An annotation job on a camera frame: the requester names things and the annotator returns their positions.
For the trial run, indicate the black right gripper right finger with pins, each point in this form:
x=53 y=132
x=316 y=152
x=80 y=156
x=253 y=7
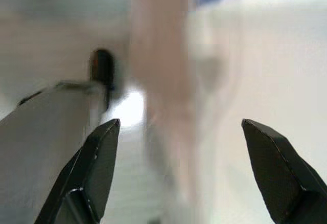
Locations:
x=281 y=178

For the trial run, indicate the pink pillow with orange patches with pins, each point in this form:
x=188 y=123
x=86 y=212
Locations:
x=158 y=55

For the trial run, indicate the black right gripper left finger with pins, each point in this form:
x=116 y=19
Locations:
x=89 y=178

